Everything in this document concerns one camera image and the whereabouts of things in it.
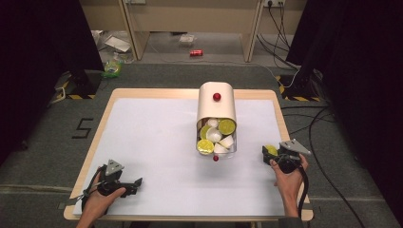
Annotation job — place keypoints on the cream lid with red knob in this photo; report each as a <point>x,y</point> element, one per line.
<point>216,104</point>

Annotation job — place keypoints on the clear container with red knob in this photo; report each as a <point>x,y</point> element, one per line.
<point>233,148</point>

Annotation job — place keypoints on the green plastic bag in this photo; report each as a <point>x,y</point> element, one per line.
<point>112,68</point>

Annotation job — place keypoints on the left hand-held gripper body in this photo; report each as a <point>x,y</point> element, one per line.
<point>111,180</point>

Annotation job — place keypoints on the white plastic bags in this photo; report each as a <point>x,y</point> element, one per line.
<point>114,42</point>

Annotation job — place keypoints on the person's left hand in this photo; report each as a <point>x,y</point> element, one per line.
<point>101,202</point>

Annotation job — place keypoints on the white mat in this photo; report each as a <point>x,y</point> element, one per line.
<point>158,152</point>

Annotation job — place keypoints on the black curtain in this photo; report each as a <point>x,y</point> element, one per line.
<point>38,63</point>
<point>358,79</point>

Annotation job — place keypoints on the red can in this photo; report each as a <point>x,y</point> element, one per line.
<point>196,53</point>

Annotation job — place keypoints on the clear plastic package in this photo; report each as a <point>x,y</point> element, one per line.
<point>187,39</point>

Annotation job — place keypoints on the black stand base striped tape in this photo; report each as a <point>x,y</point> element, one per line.
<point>301,90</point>
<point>79,84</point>

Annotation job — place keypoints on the pile of yellow-lidded cups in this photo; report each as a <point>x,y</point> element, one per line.
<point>215,136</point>

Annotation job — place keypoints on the beige wooden desk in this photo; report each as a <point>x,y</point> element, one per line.
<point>190,15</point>

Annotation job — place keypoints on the white wall socket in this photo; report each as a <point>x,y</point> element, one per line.
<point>274,3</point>

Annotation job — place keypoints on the small yellow-lidded cup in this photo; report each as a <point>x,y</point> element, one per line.
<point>271,149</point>

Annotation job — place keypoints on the white power strip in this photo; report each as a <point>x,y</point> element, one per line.
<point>135,1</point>

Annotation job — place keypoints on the person's right hand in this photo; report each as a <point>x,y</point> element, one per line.
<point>290,183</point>

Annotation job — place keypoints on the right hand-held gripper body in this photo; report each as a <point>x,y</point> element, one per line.
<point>291,155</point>

